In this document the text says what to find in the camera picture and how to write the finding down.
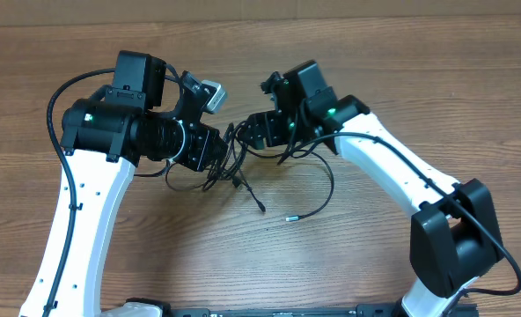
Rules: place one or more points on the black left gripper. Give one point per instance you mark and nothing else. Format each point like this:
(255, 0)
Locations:
(202, 155)

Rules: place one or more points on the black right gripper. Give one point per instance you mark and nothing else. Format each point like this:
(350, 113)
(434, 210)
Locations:
(262, 129)

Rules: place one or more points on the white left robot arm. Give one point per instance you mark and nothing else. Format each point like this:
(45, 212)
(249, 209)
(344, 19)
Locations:
(148, 111)

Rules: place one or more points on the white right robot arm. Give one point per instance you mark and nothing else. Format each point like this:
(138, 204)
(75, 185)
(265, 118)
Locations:
(454, 233)

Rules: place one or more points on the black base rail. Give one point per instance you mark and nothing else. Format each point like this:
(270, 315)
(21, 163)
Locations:
(150, 307)

